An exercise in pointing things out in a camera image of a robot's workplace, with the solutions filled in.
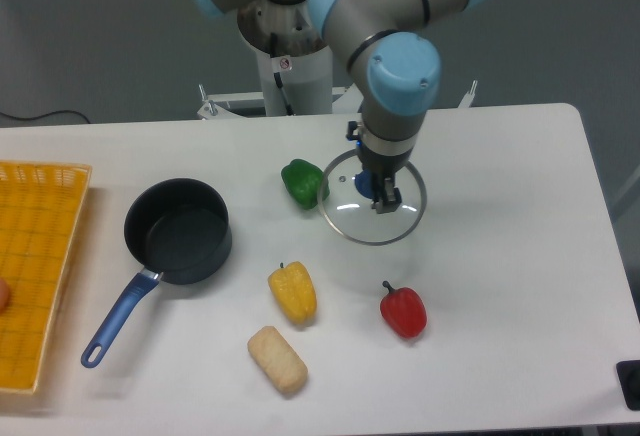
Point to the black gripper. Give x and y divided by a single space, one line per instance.
381 159

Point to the glass lid with blue knob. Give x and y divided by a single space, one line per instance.
351 207

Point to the dark pot with blue handle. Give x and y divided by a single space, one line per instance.
179 232

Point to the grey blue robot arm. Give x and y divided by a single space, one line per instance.
378 42

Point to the green bell pepper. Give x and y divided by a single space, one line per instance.
302 181

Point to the red bell pepper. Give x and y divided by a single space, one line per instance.
404 311

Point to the yellow bell pepper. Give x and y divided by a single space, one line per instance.
294 292

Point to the beige bread loaf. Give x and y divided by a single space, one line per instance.
278 360

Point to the black device at table edge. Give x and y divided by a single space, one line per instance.
628 373

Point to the yellow woven basket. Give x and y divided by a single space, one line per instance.
41 205

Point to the white table frame bracket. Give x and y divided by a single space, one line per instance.
469 97

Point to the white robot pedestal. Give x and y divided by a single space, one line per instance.
294 65

